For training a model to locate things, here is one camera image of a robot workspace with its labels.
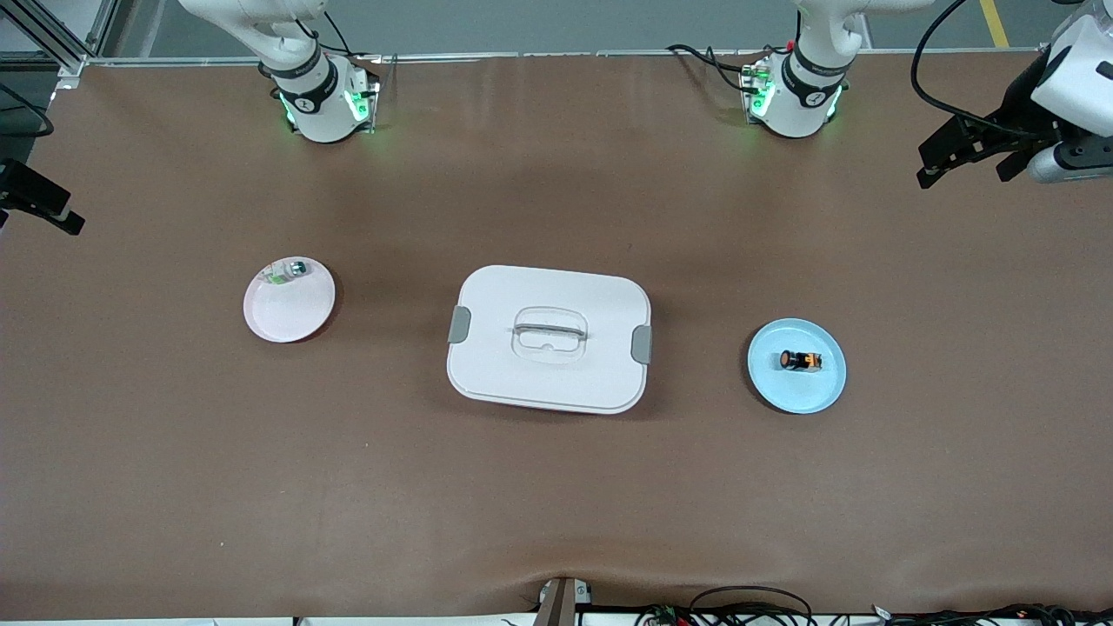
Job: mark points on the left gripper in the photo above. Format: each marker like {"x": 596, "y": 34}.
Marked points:
{"x": 1021, "y": 112}

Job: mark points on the orange push-button switch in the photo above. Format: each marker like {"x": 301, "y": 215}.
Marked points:
{"x": 804, "y": 360}

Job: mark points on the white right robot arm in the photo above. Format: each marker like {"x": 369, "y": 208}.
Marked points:
{"x": 313, "y": 104}

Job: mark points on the pink round plate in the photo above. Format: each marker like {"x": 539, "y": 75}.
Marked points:
{"x": 291, "y": 313}

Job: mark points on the light blue round plate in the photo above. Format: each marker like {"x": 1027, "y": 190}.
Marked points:
{"x": 796, "y": 396}

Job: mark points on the grey box latch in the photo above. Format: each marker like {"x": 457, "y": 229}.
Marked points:
{"x": 642, "y": 344}
{"x": 459, "y": 324}

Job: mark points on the white lidded storage box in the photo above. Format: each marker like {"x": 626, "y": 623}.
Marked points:
{"x": 522, "y": 382}

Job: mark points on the aluminium frame profile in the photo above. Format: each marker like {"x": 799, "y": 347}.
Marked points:
{"x": 103, "y": 22}

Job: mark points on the green push-button switch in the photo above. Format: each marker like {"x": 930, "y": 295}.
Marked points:
{"x": 287, "y": 272}

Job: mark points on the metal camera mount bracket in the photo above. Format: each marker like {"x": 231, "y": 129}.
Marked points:
{"x": 561, "y": 604}

